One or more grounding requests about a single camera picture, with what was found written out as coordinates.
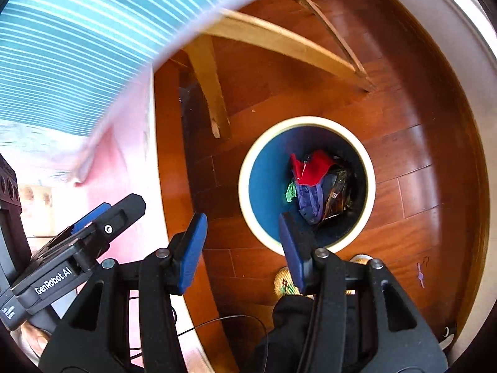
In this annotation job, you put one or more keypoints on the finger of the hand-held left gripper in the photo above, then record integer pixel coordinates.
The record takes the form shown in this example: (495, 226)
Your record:
(88, 216)
(124, 211)

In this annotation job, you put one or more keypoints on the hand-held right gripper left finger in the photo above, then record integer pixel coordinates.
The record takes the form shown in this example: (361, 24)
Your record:
(193, 248)

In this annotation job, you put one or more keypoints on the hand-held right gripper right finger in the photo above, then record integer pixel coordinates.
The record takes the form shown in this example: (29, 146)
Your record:
(291, 252)

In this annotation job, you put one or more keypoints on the purple plastic bag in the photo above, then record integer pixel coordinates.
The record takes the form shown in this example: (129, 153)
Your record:
(310, 202)

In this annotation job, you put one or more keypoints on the white rimmed blue trash bin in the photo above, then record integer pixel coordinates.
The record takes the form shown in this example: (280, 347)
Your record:
(268, 198)

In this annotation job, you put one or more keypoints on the green plastic bag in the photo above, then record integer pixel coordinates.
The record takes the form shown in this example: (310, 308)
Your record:
(291, 192)

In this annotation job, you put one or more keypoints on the black wrapper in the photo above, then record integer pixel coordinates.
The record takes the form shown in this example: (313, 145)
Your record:
(338, 194)

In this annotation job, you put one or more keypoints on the red packet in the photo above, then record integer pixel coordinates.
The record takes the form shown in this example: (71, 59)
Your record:
(312, 169)

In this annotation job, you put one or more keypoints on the person's left hand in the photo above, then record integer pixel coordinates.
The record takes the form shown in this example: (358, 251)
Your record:
(35, 342)

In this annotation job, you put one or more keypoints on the beige patterned slipper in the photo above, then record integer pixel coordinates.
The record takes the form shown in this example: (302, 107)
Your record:
(287, 281)

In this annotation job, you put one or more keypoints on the pink cloth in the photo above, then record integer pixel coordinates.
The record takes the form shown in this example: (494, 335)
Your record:
(124, 155)

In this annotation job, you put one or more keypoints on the black perforated object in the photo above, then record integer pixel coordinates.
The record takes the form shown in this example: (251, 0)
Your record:
(11, 217)

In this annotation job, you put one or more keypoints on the person's black pants leg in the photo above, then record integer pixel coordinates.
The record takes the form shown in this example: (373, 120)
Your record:
(287, 334)

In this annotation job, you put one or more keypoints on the small purple candy wrapper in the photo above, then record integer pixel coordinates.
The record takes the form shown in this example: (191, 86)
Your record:
(421, 274)

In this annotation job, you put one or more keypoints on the blue striped fabric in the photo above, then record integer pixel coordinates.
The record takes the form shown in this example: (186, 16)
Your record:
(89, 46)

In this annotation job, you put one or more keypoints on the wooden table frame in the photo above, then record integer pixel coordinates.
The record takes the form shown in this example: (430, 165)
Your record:
(279, 42)

